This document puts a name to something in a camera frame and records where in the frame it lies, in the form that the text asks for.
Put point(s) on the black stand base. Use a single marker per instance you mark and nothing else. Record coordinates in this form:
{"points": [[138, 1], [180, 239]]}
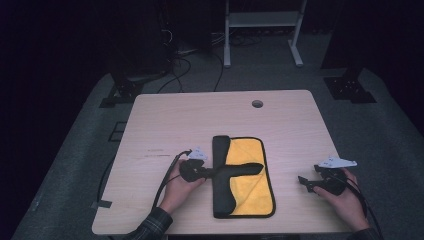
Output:
{"points": [[120, 91], [350, 89]]}

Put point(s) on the white metal table frame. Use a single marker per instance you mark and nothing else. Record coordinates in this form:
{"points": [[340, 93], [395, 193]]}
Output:
{"points": [[263, 19]]}

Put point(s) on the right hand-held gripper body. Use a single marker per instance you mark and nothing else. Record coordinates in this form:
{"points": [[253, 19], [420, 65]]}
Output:
{"points": [[333, 181]]}

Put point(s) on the yellow cloth with black trim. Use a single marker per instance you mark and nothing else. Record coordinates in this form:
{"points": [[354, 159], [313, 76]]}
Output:
{"points": [[248, 190]]}

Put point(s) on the person's left hand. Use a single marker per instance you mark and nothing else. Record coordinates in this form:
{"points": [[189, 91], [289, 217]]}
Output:
{"points": [[178, 193]]}

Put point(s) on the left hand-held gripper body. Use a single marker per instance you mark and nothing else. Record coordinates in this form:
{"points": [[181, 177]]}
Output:
{"points": [[192, 168]]}

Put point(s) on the person's right hand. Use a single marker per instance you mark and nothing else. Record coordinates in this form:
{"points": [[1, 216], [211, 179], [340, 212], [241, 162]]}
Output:
{"points": [[346, 206]]}

